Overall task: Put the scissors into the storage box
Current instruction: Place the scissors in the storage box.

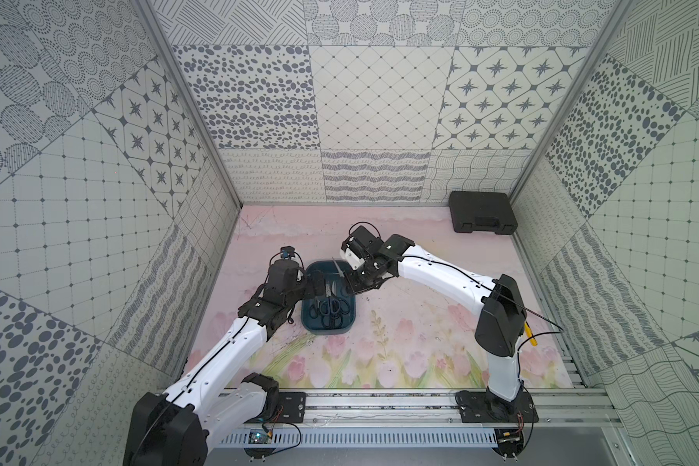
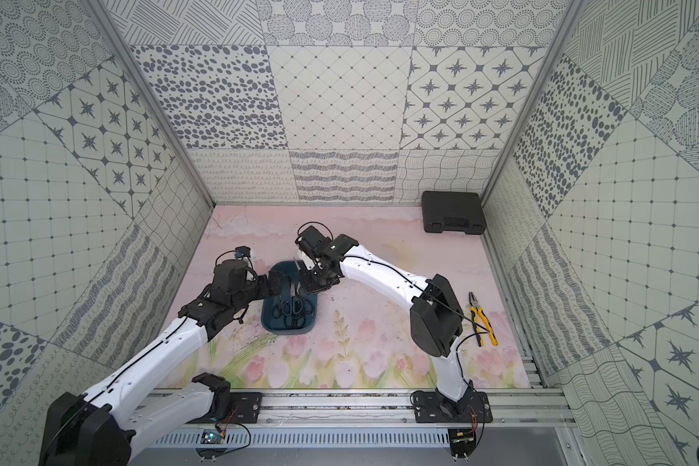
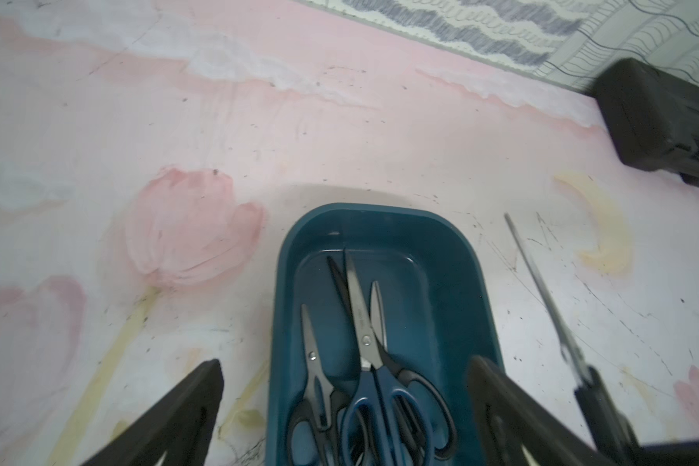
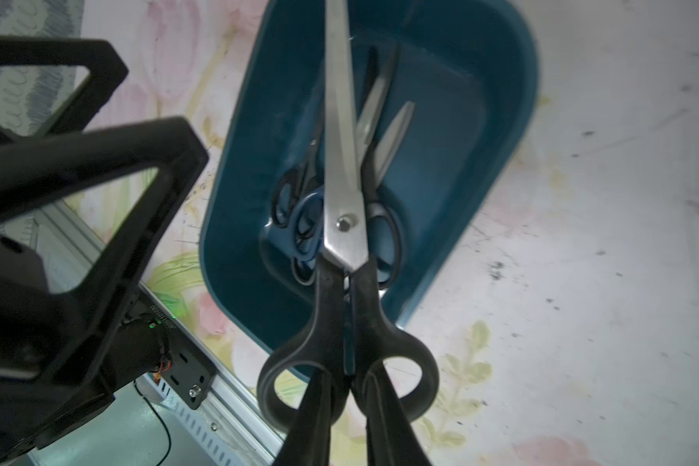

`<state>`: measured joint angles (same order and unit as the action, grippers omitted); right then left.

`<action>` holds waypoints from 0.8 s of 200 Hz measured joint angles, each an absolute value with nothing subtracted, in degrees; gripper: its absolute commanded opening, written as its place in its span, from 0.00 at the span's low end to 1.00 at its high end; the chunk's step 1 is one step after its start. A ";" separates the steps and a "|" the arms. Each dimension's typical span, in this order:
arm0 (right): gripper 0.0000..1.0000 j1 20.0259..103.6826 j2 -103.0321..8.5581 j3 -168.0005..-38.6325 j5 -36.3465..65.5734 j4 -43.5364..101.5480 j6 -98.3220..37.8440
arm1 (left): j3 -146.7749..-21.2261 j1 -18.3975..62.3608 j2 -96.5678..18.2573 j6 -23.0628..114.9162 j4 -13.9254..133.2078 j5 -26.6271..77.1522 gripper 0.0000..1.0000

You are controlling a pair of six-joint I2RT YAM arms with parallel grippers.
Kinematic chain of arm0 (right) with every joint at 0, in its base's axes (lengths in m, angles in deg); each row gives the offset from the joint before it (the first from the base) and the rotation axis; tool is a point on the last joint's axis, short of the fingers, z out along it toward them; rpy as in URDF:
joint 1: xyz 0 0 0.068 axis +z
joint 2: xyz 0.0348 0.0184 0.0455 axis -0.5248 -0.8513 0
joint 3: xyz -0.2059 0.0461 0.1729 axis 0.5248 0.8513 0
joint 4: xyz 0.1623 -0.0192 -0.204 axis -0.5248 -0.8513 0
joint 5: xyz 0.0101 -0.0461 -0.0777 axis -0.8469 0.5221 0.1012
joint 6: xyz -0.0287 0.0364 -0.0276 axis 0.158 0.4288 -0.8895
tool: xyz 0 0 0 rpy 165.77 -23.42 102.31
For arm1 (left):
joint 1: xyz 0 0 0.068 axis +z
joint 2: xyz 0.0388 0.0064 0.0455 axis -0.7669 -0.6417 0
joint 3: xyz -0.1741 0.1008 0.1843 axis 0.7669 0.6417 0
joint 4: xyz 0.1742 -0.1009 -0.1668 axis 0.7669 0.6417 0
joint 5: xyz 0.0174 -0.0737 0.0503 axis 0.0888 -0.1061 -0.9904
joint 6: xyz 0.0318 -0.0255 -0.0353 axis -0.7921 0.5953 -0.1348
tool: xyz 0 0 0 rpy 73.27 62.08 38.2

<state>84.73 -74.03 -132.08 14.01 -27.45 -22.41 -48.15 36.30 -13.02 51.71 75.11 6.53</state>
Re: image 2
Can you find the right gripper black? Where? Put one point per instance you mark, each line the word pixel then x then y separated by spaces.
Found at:
pixel 309 286

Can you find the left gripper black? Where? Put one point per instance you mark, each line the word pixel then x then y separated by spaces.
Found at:
pixel 273 282

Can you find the teal plastic storage box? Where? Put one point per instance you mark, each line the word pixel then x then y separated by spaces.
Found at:
pixel 291 270

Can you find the black scissors silver blades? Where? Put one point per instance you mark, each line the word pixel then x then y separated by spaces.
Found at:
pixel 278 313

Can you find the large all-black scissors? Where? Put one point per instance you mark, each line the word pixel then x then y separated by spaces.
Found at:
pixel 298 312

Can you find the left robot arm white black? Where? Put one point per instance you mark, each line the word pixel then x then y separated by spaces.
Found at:
pixel 110 424

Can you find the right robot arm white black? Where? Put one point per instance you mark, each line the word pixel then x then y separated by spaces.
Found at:
pixel 435 315

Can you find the black plastic tool case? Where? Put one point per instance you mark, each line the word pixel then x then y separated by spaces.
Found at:
pixel 453 211

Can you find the left green circuit board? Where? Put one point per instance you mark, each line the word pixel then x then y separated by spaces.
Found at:
pixel 211 445

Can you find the yellow black pliers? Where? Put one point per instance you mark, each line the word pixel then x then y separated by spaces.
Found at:
pixel 481 323

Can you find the right black controller board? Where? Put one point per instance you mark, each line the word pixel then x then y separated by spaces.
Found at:
pixel 462 443

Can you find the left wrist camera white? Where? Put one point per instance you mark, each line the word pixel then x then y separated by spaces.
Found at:
pixel 243 254

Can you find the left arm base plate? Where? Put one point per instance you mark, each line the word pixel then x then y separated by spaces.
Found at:
pixel 235 407

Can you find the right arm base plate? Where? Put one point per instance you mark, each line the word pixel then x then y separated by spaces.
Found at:
pixel 434 407

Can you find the white perforated cable duct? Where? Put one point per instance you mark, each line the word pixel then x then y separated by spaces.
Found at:
pixel 328 438

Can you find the aluminium rail frame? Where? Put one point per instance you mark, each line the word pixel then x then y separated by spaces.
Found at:
pixel 338 405

